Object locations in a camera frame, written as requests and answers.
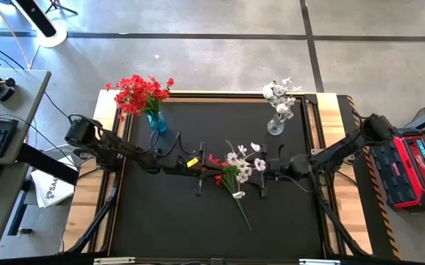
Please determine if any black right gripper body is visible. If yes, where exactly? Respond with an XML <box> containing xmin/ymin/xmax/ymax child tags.
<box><xmin>259</xmin><ymin>143</ymin><xmax>298</xmax><ymax>199</ymax></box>

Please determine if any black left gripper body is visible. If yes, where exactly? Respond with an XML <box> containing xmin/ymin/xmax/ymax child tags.
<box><xmin>160</xmin><ymin>141</ymin><xmax>207</xmax><ymax>197</ymax></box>

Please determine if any white artificial flower bunch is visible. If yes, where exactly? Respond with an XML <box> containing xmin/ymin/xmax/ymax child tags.
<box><xmin>224</xmin><ymin>138</ymin><xmax>268</xmax><ymax>200</ymax></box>
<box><xmin>262</xmin><ymin>76</ymin><xmax>304</xmax><ymax>124</ymax></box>

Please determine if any short red flower bunch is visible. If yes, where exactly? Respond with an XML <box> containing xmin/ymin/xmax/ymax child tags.
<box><xmin>115</xmin><ymin>75</ymin><xmax>151</xmax><ymax>117</ymax></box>

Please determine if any clear glass vase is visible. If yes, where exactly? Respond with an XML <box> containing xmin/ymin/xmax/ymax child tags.
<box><xmin>266</xmin><ymin>113</ymin><xmax>286</xmax><ymax>136</ymax></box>

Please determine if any blue glass vase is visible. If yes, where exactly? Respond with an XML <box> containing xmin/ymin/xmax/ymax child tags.
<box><xmin>146</xmin><ymin>111</ymin><xmax>168</xmax><ymax>133</ymax></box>

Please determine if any black table mat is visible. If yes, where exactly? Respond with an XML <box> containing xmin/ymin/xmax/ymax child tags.
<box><xmin>109</xmin><ymin>97</ymin><xmax>326</xmax><ymax>258</ymax></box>

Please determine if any hazard striped black platform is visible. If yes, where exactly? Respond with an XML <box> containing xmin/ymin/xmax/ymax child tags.
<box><xmin>337</xmin><ymin>94</ymin><xmax>401</xmax><ymax>258</ymax></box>

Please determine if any white paper sheet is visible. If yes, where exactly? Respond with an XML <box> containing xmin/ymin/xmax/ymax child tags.
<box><xmin>31</xmin><ymin>154</ymin><xmax>79</xmax><ymax>210</ymax></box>

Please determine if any black desk support bar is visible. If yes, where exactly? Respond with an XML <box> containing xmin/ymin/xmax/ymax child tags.
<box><xmin>15</xmin><ymin>143</ymin><xmax>79</xmax><ymax>185</ymax></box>

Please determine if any red and black tool box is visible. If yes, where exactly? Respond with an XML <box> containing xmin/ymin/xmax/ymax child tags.
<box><xmin>368</xmin><ymin>127</ymin><xmax>425</xmax><ymax>213</ymax></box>

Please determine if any white floor stand base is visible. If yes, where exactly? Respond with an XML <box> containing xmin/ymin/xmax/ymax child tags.
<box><xmin>0</xmin><ymin>0</ymin><xmax>68</xmax><ymax>49</ymax></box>

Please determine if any black tripod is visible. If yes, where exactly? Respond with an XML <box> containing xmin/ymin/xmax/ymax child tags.
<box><xmin>45</xmin><ymin>0</ymin><xmax>79</xmax><ymax>16</ymax></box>

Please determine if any black aluminium table frame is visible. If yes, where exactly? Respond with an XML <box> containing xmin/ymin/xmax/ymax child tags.
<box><xmin>63</xmin><ymin>90</ymin><xmax>374</xmax><ymax>265</ymax></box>

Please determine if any silver metal bracket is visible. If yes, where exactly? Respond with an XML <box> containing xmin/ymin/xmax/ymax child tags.
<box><xmin>93</xmin><ymin>256</ymin><xmax>136</xmax><ymax>265</ymax></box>
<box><xmin>299</xmin><ymin>258</ymin><xmax>341</xmax><ymax>265</ymax></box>

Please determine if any tan floor cable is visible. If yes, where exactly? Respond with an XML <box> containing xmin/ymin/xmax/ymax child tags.
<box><xmin>0</xmin><ymin>0</ymin><xmax>32</xmax><ymax>70</ymax></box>

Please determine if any black floor cable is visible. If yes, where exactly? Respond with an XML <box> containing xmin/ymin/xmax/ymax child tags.
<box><xmin>0</xmin><ymin>32</ymin><xmax>26</xmax><ymax>70</ymax></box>

